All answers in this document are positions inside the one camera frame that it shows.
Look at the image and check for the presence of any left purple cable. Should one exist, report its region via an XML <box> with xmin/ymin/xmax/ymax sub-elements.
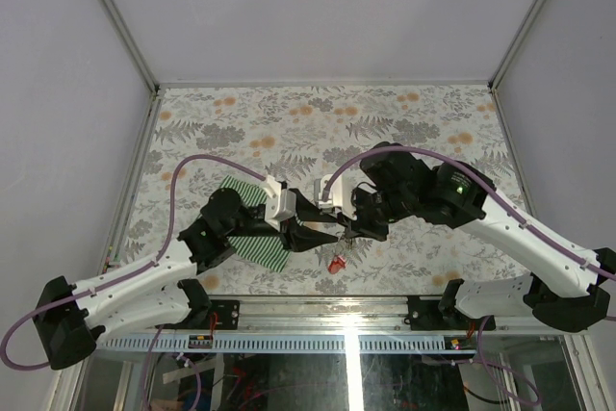
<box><xmin>0</xmin><ymin>154</ymin><xmax>269</xmax><ymax>372</ymax></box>

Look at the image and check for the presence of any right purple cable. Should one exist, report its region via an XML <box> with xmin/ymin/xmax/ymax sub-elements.
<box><xmin>321</xmin><ymin>144</ymin><xmax>616</xmax><ymax>407</ymax></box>

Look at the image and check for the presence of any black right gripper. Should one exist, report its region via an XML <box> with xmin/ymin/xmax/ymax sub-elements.
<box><xmin>336</xmin><ymin>186</ymin><xmax>415</xmax><ymax>242</ymax></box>

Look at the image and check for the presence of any red keyring fob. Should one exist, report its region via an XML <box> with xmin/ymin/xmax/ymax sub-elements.
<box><xmin>327</xmin><ymin>255</ymin><xmax>347</xmax><ymax>274</ymax></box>

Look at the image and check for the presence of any slotted cable duct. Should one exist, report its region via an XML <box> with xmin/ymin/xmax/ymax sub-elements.
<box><xmin>103</xmin><ymin>334</ymin><xmax>448</xmax><ymax>354</ymax></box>

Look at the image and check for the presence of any green striped cloth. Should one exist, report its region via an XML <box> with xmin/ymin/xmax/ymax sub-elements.
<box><xmin>220</xmin><ymin>175</ymin><xmax>290</xmax><ymax>272</ymax></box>

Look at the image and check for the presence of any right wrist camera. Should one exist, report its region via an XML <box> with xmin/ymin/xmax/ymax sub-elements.
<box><xmin>313</xmin><ymin>174</ymin><xmax>356</xmax><ymax>220</ymax></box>

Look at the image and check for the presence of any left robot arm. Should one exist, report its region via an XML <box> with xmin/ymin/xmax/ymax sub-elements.
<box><xmin>33</xmin><ymin>182</ymin><xmax>355</xmax><ymax>371</ymax></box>

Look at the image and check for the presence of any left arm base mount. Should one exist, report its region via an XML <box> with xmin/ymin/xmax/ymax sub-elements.
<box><xmin>209</xmin><ymin>299</ymin><xmax>241</xmax><ymax>332</ymax></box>

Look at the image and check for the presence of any aluminium front rail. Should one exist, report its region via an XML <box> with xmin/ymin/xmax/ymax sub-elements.
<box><xmin>115</xmin><ymin>293</ymin><xmax>589</xmax><ymax>335</ymax></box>

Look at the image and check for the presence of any purple cable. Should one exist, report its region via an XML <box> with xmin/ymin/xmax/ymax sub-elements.
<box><xmin>321</xmin><ymin>144</ymin><xmax>616</xmax><ymax>407</ymax></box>
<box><xmin>0</xmin><ymin>154</ymin><xmax>269</xmax><ymax>372</ymax></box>

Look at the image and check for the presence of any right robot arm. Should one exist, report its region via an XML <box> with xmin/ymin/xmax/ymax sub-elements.
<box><xmin>345</xmin><ymin>142</ymin><xmax>615</xmax><ymax>333</ymax></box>

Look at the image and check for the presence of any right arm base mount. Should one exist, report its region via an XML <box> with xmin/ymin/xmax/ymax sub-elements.
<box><xmin>403</xmin><ymin>295</ymin><xmax>458</xmax><ymax>331</ymax></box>

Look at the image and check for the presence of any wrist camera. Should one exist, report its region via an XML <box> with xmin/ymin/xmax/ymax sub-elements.
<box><xmin>261</xmin><ymin>175</ymin><xmax>296</xmax><ymax>231</ymax></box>
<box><xmin>313</xmin><ymin>174</ymin><xmax>356</xmax><ymax>220</ymax></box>

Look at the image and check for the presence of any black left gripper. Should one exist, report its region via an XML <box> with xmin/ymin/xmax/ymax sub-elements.
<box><xmin>226</xmin><ymin>192</ymin><xmax>341</xmax><ymax>253</ymax></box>

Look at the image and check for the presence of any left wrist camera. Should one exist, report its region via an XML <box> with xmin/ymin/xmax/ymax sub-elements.
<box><xmin>261</xmin><ymin>175</ymin><xmax>296</xmax><ymax>231</ymax></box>

